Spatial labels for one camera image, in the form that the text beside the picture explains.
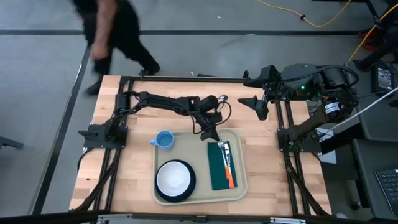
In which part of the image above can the dark blue plate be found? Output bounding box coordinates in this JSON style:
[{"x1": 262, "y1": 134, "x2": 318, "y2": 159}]
[{"x1": 154, "y1": 159, "x2": 197, "y2": 203}]

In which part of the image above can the grey floor bracket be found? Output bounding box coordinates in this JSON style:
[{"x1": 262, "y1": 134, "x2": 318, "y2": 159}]
[{"x1": 0, "y1": 136, "x2": 25, "y2": 150}]

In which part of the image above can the black stand leg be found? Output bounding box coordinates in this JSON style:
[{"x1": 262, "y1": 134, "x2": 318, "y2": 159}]
[{"x1": 354, "y1": 26, "x2": 398, "y2": 72}]

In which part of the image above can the black keyboard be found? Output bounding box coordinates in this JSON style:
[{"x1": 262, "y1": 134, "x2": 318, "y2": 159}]
[{"x1": 375, "y1": 169, "x2": 398, "y2": 216}]

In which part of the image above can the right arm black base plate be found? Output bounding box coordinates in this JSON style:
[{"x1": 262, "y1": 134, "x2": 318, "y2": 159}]
[{"x1": 277, "y1": 123, "x2": 323, "y2": 154}]

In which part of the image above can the person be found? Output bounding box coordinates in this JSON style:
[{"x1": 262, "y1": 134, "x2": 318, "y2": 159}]
[{"x1": 70, "y1": 0, "x2": 162, "y2": 96}]

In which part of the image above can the green cloth napkin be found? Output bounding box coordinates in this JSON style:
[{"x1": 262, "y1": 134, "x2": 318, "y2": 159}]
[{"x1": 207, "y1": 140, "x2": 238, "y2": 192}]

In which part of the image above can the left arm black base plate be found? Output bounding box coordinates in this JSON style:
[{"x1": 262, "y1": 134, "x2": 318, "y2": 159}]
[{"x1": 78, "y1": 124, "x2": 129, "y2": 149}]

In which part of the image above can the red floor object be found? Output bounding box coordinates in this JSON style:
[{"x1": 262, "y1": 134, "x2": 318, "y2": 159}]
[{"x1": 359, "y1": 27, "x2": 379, "y2": 52}]

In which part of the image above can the black aluminium table frame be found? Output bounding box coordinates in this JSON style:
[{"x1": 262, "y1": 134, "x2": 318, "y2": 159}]
[{"x1": 70, "y1": 68, "x2": 332, "y2": 218}]

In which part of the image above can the beige plastic tray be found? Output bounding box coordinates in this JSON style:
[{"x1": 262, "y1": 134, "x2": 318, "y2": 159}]
[{"x1": 151, "y1": 128, "x2": 249, "y2": 207}]

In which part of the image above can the dark grey desk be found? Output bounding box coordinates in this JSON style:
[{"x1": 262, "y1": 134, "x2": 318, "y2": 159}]
[
  {"x1": 352, "y1": 138, "x2": 398, "y2": 220},
  {"x1": 343, "y1": 60, "x2": 398, "y2": 143}
]

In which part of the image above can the yellow floor cable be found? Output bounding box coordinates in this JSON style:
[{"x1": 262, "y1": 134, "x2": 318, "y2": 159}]
[
  {"x1": 256, "y1": 0, "x2": 352, "y2": 28},
  {"x1": 348, "y1": 2, "x2": 398, "y2": 62}
]

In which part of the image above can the white bowl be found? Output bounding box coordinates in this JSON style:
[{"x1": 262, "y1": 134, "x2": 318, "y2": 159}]
[{"x1": 156, "y1": 161, "x2": 192, "y2": 197}]

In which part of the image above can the black power adapter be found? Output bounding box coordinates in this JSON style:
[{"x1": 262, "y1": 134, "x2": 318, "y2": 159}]
[{"x1": 371, "y1": 63, "x2": 396, "y2": 94}]

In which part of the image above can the white cable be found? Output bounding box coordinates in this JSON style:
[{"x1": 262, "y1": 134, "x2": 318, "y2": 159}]
[{"x1": 329, "y1": 86, "x2": 398, "y2": 133}]

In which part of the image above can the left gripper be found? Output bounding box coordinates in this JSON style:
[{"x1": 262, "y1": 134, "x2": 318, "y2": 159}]
[{"x1": 195, "y1": 111, "x2": 224, "y2": 141}]

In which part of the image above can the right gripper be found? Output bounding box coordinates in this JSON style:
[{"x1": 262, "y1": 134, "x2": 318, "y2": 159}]
[{"x1": 237, "y1": 65, "x2": 282, "y2": 121}]

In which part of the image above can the light blue mug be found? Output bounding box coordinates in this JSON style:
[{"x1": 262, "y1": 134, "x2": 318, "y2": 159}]
[{"x1": 149, "y1": 129, "x2": 175, "y2": 152}]

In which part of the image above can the black crossbar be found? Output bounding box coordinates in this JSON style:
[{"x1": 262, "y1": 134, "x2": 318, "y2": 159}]
[{"x1": 0, "y1": 210, "x2": 398, "y2": 224}]

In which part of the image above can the orange-handled fork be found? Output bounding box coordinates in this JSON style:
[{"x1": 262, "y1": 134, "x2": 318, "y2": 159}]
[{"x1": 217, "y1": 139, "x2": 231, "y2": 180}]

